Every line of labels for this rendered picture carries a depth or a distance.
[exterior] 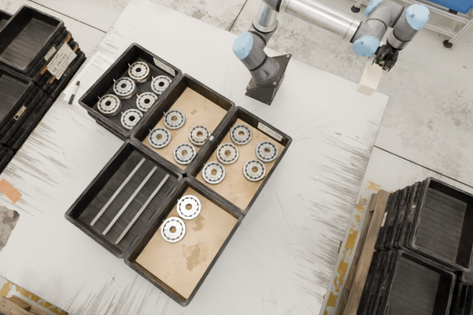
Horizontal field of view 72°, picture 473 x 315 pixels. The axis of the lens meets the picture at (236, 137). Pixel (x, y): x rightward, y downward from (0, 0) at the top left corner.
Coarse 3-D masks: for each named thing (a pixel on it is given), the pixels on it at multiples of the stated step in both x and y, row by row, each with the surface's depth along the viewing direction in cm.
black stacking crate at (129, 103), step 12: (132, 48) 159; (120, 60) 156; (132, 60) 164; (144, 60) 167; (108, 72) 153; (120, 72) 161; (156, 72) 165; (168, 72) 162; (108, 84) 158; (144, 84) 162; (96, 96) 155; (132, 96) 160; (96, 108) 157; (132, 108) 157; (120, 120) 155; (132, 120) 155
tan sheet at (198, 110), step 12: (180, 96) 160; (192, 96) 161; (180, 108) 158; (192, 108) 158; (204, 108) 159; (216, 108) 159; (192, 120) 156; (204, 120) 156; (216, 120) 157; (180, 132) 154; (168, 156) 149
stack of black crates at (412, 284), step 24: (384, 264) 182; (408, 264) 180; (432, 264) 170; (384, 288) 172; (408, 288) 176; (432, 288) 176; (360, 312) 186; (384, 312) 162; (408, 312) 172; (432, 312) 172
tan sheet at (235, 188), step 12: (240, 120) 157; (228, 132) 155; (252, 132) 155; (252, 144) 153; (276, 144) 154; (240, 156) 151; (252, 156) 151; (228, 168) 149; (240, 168) 149; (228, 180) 147; (240, 180) 147; (228, 192) 145; (240, 192) 145; (252, 192) 145; (240, 204) 143
